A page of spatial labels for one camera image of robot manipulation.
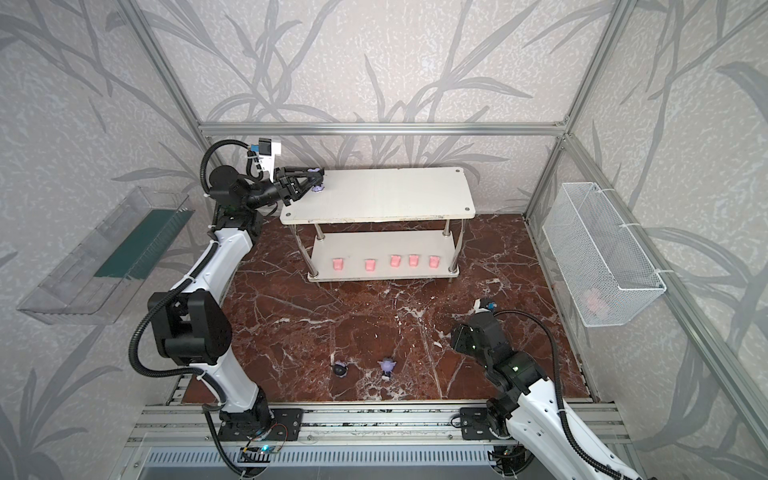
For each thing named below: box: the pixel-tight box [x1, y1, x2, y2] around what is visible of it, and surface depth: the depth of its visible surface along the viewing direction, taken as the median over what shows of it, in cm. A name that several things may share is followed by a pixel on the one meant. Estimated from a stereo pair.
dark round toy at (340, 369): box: [332, 361, 349, 378], surface depth 81 cm
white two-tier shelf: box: [280, 167, 476, 282], surface depth 87 cm
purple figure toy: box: [377, 357, 397, 381], surface depth 82 cm
